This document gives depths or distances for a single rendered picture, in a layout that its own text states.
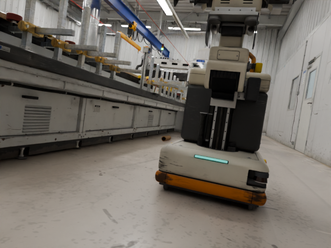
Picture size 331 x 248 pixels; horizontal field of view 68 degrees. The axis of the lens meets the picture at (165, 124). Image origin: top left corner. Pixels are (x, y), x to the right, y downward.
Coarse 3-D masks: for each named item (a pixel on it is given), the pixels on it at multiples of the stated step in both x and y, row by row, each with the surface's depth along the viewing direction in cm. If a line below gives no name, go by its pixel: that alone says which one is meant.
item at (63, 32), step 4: (8, 28) 142; (12, 28) 141; (16, 28) 141; (36, 28) 137; (40, 28) 136; (44, 28) 135; (48, 28) 135; (52, 28) 134; (56, 28) 133; (12, 32) 143; (16, 32) 144; (20, 32) 143; (36, 32) 137; (40, 32) 136; (44, 32) 135; (48, 32) 135; (52, 32) 134; (56, 32) 133; (60, 32) 133; (64, 32) 132; (68, 32) 131; (72, 32) 131
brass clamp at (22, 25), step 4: (20, 24) 131; (24, 24) 130; (28, 24) 132; (32, 24) 135; (20, 28) 131; (24, 28) 131; (28, 28) 133; (32, 28) 135; (32, 32) 135; (36, 36) 142; (40, 36) 141
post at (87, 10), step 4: (84, 8) 180; (88, 8) 180; (84, 12) 180; (88, 12) 180; (84, 16) 181; (88, 16) 181; (84, 20) 181; (88, 20) 182; (84, 24) 181; (88, 24) 182; (84, 28) 181; (88, 28) 183; (84, 32) 181; (84, 36) 181; (80, 40) 182; (84, 40) 181; (80, 44) 182; (84, 44) 182; (80, 56) 182; (84, 56) 184; (80, 60) 182; (84, 60) 184; (80, 64) 182
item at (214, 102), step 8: (216, 72) 138; (224, 72) 137; (232, 72) 136; (216, 80) 138; (224, 80) 136; (232, 80) 135; (248, 80) 146; (256, 80) 144; (216, 88) 141; (224, 88) 139; (232, 88) 137; (248, 88) 146; (256, 88) 144; (216, 96) 144; (224, 96) 143; (232, 96) 142; (240, 96) 153; (248, 96) 146; (256, 96) 144; (216, 104) 157; (224, 104) 156; (232, 104) 155
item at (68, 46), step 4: (44, 44) 165; (48, 44) 165; (68, 44) 160; (72, 44) 160; (76, 44) 159; (68, 48) 161; (72, 48) 160; (76, 48) 159; (80, 48) 158; (84, 48) 157; (88, 48) 156; (92, 48) 156; (96, 48) 155
